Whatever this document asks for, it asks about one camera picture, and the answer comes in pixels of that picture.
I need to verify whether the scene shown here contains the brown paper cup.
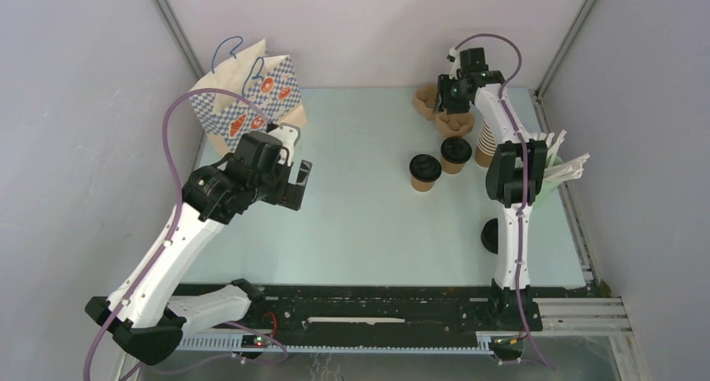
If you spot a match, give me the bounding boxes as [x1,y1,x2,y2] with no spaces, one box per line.
[440,136,473,174]
[409,154,442,193]

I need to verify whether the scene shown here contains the black plastic cup lid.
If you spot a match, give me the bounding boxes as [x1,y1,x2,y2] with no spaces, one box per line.
[409,154,442,183]
[440,136,473,164]

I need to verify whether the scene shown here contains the stack of brown paper cups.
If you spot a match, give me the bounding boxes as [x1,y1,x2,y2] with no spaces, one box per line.
[474,120,497,167]

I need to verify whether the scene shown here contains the stack of black lids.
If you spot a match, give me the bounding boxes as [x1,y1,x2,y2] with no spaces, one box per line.
[481,219,498,255]

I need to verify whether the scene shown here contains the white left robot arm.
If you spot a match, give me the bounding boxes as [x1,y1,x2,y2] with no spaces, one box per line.
[85,125,312,365]

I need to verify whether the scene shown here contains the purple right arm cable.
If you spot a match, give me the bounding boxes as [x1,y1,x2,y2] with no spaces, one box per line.
[451,33,556,371]

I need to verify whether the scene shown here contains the blue checkered paper bag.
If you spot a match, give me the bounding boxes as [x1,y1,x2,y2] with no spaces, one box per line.
[188,35,307,155]

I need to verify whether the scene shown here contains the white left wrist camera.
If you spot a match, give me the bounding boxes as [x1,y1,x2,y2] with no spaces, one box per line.
[266,123,301,167]

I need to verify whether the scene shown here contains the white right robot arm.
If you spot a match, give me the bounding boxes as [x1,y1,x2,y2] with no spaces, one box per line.
[435,48,548,331]

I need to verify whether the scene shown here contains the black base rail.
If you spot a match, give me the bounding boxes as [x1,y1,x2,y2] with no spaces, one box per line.
[130,284,634,354]

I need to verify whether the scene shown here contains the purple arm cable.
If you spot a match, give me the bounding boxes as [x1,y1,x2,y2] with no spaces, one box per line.
[451,33,556,371]
[83,87,290,381]

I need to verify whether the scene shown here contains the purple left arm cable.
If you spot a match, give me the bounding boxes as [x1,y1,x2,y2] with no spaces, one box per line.
[83,87,290,381]

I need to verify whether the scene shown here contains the green straw holder cup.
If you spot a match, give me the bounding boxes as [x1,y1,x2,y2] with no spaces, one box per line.
[532,157,564,209]

